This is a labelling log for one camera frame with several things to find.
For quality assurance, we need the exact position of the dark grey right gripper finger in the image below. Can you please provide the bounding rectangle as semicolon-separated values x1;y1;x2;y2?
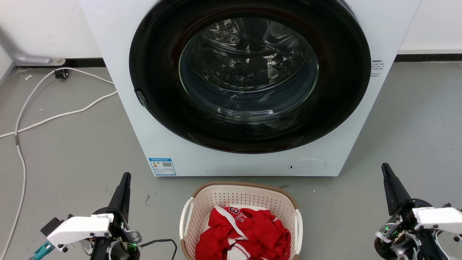
381;162;412;216

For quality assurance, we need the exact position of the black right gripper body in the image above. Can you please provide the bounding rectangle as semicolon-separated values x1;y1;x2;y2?
374;198;449;260

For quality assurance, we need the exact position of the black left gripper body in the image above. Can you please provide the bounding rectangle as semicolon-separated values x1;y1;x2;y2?
90;207;142;260

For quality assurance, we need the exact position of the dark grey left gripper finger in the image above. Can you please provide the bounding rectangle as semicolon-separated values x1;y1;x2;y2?
108;172;132;221

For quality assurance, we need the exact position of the white plastic laundry basket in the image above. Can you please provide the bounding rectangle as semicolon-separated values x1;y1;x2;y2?
179;182;304;260

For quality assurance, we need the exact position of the blue energy label sticker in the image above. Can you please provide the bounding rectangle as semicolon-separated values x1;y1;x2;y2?
148;157;177;176

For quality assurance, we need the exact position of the round white filter cover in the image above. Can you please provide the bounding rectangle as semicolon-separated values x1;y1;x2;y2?
288;159;326;176

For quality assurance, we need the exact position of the black round washer door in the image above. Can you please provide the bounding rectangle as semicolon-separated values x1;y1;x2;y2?
129;0;372;154

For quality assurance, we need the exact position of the white text warning sticker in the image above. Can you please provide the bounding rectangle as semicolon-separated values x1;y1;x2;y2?
370;59;385;78

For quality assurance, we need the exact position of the red and white jersey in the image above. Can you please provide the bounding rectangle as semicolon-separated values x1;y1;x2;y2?
195;205;292;260

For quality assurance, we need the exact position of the white front-load washing machine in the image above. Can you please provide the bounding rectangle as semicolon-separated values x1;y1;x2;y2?
80;0;422;177

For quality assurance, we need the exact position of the steel washer drum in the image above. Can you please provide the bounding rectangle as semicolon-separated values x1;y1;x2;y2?
179;17;319;124

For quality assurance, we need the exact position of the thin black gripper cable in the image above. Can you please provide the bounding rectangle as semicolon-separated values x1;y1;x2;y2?
139;238;178;260

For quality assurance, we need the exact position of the teal cable connector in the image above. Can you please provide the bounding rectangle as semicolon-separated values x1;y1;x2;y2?
29;241;55;260

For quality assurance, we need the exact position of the white power cable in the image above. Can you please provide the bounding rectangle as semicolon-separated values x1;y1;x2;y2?
0;91;118;139

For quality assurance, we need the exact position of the long looping white cable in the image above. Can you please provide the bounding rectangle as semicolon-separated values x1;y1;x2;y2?
0;67;114;259

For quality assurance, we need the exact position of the grey wall pipe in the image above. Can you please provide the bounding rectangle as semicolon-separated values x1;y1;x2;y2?
0;26;66;67

